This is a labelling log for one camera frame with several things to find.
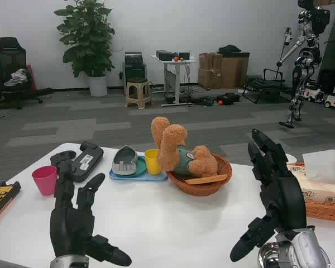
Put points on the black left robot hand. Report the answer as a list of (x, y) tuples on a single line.
[(69, 226)]

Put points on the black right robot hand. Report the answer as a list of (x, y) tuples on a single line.
[(284, 203)]

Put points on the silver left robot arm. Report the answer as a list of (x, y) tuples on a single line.
[(69, 262)]

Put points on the white and orange bowl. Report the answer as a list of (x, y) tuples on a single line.
[(291, 158)]

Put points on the orange tissue box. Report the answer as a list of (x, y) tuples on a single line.
[(321, 194)]

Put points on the rectangular orange wicker basket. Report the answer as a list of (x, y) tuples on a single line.
[(326, 212)]

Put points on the pink plastic cup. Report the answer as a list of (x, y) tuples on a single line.
[(44, 181)]

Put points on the white tissue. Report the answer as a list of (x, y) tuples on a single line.
[(324, 166)]

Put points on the black handheld device with label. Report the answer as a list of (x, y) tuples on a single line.
[(88, 159)]

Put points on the black gamepad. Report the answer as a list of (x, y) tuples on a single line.
[(61, 156)]

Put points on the yellow and black remote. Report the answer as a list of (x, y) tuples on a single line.
[(1, 201)]

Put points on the grey slip-on shoe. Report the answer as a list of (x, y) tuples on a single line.
[(124, 162)]

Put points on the flat orange wooden stick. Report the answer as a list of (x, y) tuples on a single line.
[(203, 180)]

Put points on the round wicker basket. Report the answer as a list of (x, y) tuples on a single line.
[(201, 188)]

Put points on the green plate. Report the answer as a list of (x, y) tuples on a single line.
[(141, 167)]

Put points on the light blue tray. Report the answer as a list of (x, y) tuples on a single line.
[(156, 177)]

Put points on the yellow plastic cup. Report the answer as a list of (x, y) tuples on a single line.
[(152, 163)]

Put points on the black case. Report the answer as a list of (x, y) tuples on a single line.
[(229, 98)]

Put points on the brown teddy bear plush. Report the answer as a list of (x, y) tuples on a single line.
[(170, 145)]

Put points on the large brown cardboard box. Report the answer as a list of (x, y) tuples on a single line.
[(234, 72)]

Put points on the white plant pot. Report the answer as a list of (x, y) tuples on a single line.
[(97, 86)]

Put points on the silver black humanoid robot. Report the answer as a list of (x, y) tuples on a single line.
[(307, 61)]

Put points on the beige plastic stool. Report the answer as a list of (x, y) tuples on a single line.
[(138, 92)]

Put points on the stacked brown cardboard boxes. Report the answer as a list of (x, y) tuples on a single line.
[(209, 69)]

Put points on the white cloth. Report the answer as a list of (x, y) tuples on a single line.
[(16, 77)]

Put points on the black bag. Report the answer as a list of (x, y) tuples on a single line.
[(229, 49)]

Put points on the black equipment stack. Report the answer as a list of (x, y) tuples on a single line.
[(134, 67)]

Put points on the white standing desk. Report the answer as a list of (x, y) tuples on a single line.
[(174, 62)]

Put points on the black office chair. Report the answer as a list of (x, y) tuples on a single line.
[(9, 56)]

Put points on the large green potted plant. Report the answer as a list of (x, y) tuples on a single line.
[(86, 36)]

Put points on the black folding frame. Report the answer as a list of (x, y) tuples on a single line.
[(265, 86)]

